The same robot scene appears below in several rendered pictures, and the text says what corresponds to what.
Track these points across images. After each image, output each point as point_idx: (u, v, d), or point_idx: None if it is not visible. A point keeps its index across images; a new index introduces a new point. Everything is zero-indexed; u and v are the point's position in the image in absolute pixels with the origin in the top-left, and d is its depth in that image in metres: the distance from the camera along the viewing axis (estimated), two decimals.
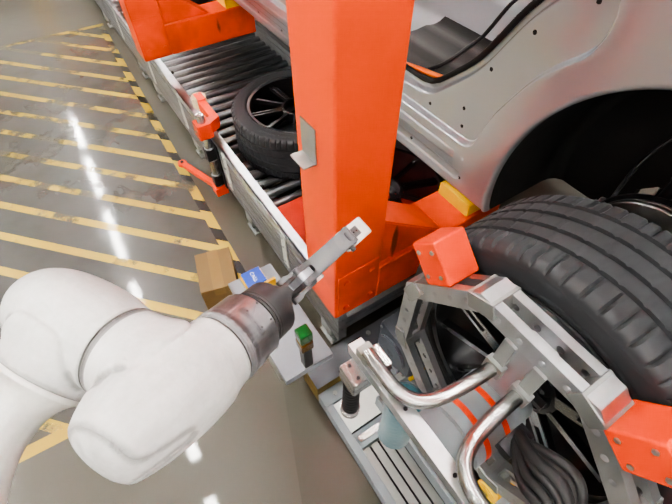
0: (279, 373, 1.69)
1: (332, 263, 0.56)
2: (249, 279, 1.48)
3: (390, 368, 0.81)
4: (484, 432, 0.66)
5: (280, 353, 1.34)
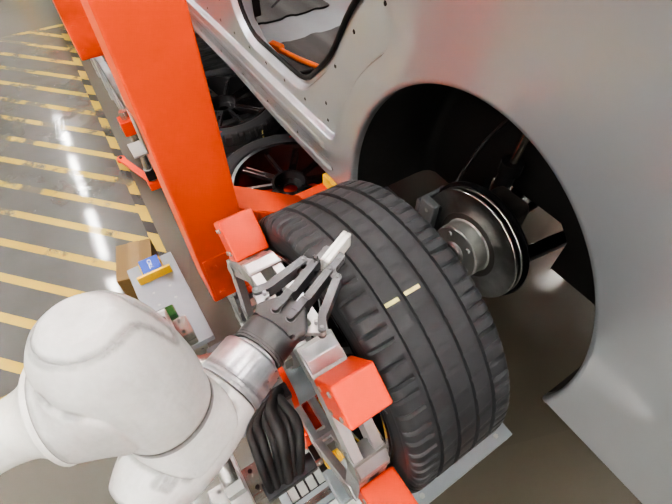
0: None
1: (321, 294, 0.64)
2: (145, 266, 1.56)
3: (194, 337, 0.89)
4: None
5: None
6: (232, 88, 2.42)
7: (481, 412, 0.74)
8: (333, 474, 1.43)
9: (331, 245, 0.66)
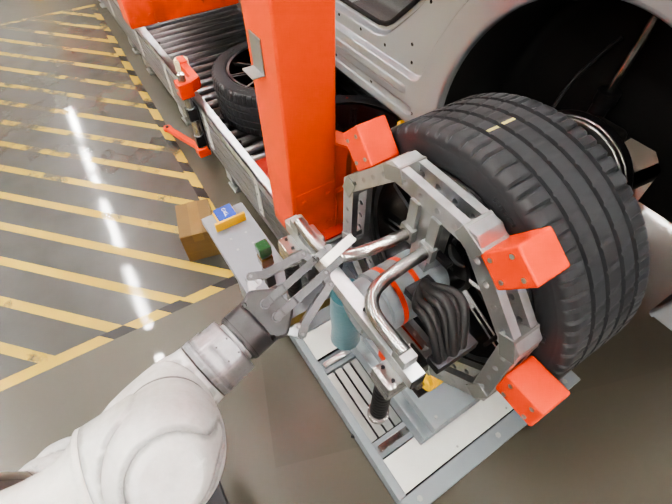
0: None
1: (296, 270, 0.63)
2: (220, 214, 1.59)
3: None
4: (391, 274, 0.76)
5: (246, 276, 1.45)
6: None
7: (617, 226, 0.72)
8: (411, 413, 1.46)
9: None
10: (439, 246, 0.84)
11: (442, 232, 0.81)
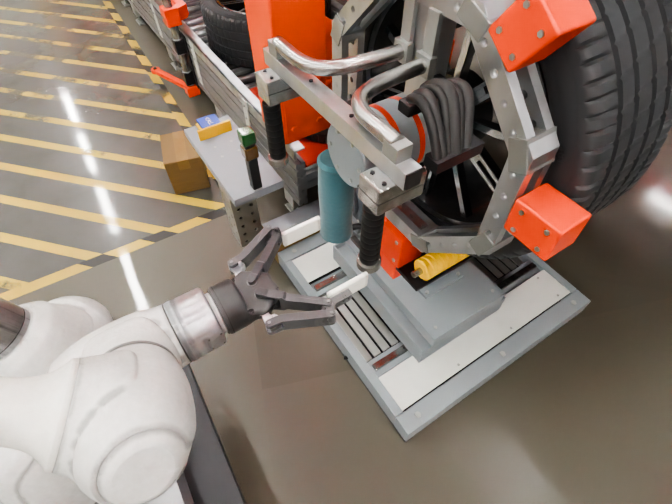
0: (240, 236, 1.69)
1: (306, 311, 0.62)
2: (204, 123, 1.48)
3: None
4: (383, 78, 0.66)
5: (230, 180, 1.34)
6: None
7: (648, 7, 0.61)
8: (409, 329, 1.35)
9: (298, 224, 0.69)
10: (439, 65, 0.73)
11: (442, 40, 0.70)
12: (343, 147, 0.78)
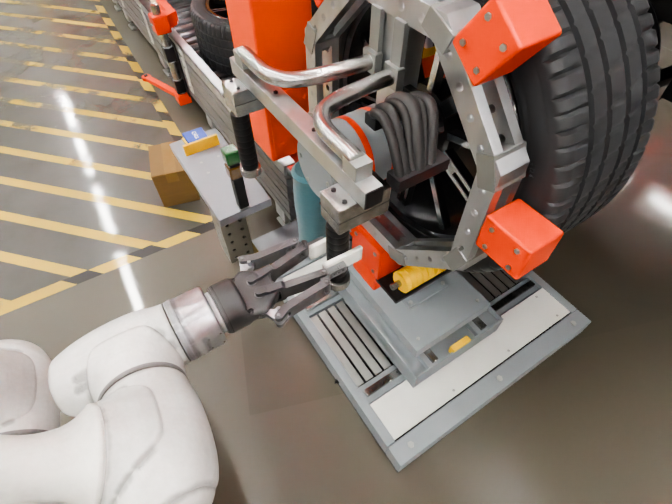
0: (229, 252, 1.64)
1: (305, 290, 0.64)
2: (190, 137, 1.43)
3: None
4: (347, 90, 0.63)
5: (216, 198, 1.29)
6: None
7: (620, 18, 0.59)
8: (403, 352, 1.30)
9: (326, 237, 0.67)
10: (409, 76, 0.71)
11: (411, 51, 0.67)
12: (312, 160, 0.75)
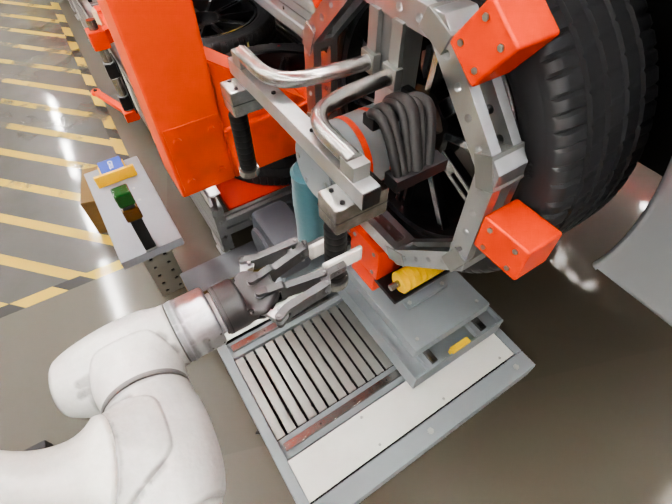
0: (157, 285, 1.54)
1: (305, 290, 0.64)
2: (104, 167, 1.33)
3: None
4: (345, 90, 0.63)
5: (122, 237, 1.19)
6: (216, 9, 2.19)
7: (619, 18, 0.59)
8: (402, 353, 1.30)
9: None
10: (407, 76, 0.71)
11: (409, 51, 0.67)
12: (310, 160, 0.75)
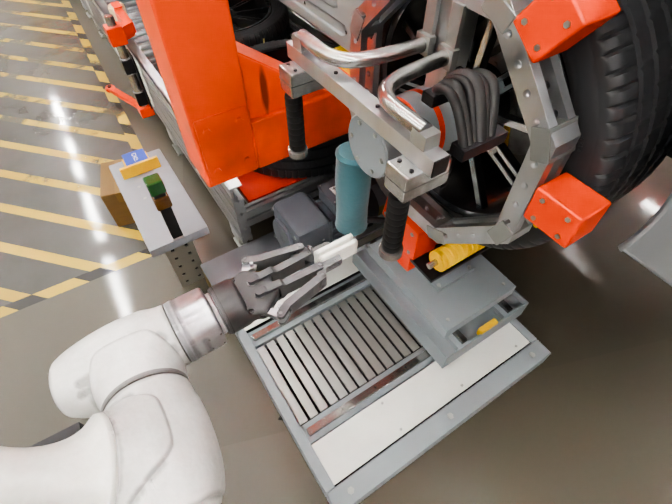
0: (178, 276, 1.57)
1: (303, 286, 0.64)
2: (129, 159, 1.36)
3: None
4: (407, 69, 0.67)
5: (149, 226, 1.22)
6: (230, 6, 2.22)
7: (667, 0, 0.63)
8: (432, 334, 1.34)
9: (331, 242, 0.66)
10: (460, 58, 0.75)
11: (464, 33, 0.71)
12: (365, 138, 0.80)
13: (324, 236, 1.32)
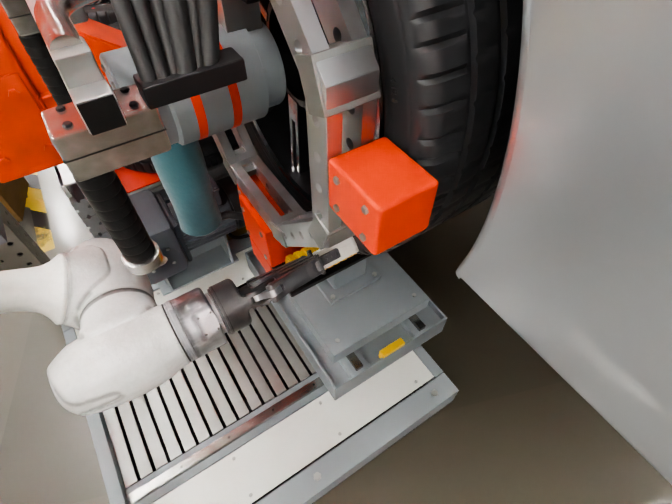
0: None
1: None
2: None
3: None
4: None
5: None
6: None
7: None
8: (324, 357, 1.08)
9: None
10: None
11: None
12: None
13: (167, 245, 1.04)
